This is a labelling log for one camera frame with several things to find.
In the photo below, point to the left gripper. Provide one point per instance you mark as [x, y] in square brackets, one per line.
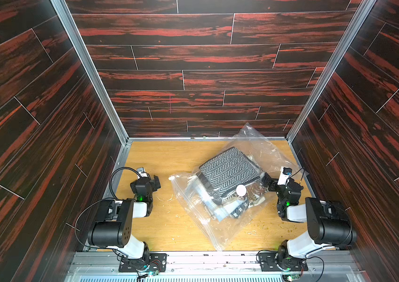
[154, 186]

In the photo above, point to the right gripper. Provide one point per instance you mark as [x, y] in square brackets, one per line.
[273, 182]

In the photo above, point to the clear plastic vacuum bag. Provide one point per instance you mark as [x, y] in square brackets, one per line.
[261, 151]

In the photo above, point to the black white chevron scarf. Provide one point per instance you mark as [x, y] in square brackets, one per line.
[223, 173]

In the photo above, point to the white blue plaid scarf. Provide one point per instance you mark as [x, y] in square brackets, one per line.
[220, 212]

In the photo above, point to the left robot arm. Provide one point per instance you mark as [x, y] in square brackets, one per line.
[112, 227]

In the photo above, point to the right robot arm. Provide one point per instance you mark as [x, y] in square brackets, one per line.
[328, 224]

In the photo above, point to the white vacuum bag valve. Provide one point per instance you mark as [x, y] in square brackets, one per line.
[241, 190]

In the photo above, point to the black white smiley scarf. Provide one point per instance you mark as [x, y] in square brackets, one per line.
[237, 207]

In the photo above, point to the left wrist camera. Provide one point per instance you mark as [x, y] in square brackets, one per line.
[143, 173]

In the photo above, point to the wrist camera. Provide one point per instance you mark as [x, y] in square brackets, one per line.
[143, 173]
[285, 174]

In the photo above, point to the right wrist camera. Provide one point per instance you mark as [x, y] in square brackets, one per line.
[285, 174]

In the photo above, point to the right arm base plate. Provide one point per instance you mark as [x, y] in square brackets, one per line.
[271, 261]

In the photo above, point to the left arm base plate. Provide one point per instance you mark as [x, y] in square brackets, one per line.
[149, 263]

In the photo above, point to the aluminium front rail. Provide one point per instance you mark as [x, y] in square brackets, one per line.
[213, 266]

